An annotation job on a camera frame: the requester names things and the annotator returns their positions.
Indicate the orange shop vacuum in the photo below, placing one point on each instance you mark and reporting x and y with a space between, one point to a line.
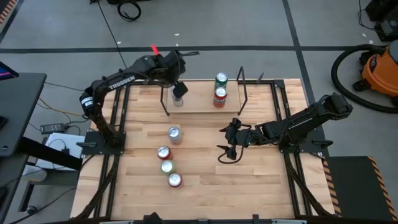
334 73
379 74

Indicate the red tag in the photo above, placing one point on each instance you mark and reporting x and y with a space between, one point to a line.
155 49

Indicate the black desk leg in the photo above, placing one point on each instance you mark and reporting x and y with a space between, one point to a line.
26 196

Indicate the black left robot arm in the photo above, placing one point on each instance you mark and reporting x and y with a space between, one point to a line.
121 78

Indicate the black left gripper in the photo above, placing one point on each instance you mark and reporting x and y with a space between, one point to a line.
172 67

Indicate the black equipment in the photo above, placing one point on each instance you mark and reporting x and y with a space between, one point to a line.
387 28

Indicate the wooden shelf with black frame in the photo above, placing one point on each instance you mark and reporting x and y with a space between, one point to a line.
199 99

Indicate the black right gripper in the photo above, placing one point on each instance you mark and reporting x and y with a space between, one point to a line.
242 137

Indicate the black mat with hazard edges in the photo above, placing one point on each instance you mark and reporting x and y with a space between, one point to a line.
354 186

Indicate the black desk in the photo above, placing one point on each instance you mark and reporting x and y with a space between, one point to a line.
21 109

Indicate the laptop screen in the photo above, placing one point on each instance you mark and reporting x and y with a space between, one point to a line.
6 72

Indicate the red Coca-Cola can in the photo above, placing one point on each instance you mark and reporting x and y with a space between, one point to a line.
164 152

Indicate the white box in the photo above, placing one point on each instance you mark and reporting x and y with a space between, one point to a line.
56 143

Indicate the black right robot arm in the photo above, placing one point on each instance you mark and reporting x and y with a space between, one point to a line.
298 121

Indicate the black beam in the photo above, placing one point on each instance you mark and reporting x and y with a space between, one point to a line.
49 154

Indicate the black metal table frame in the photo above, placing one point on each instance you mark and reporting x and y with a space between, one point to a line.
279 83

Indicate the blue silver Red Bull can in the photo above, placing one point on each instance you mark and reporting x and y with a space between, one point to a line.
178 102

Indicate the red strawberry Fanta can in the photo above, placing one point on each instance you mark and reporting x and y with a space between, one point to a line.
220 101
174 180

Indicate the pale green soda can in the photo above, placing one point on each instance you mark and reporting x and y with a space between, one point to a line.
167 167

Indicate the hazard-striped strip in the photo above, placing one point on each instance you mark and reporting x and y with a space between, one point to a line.
6 11

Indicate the black power adapter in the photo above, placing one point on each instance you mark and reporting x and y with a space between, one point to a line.
52 128

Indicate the green Sprite can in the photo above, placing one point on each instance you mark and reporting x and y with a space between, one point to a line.
221 77

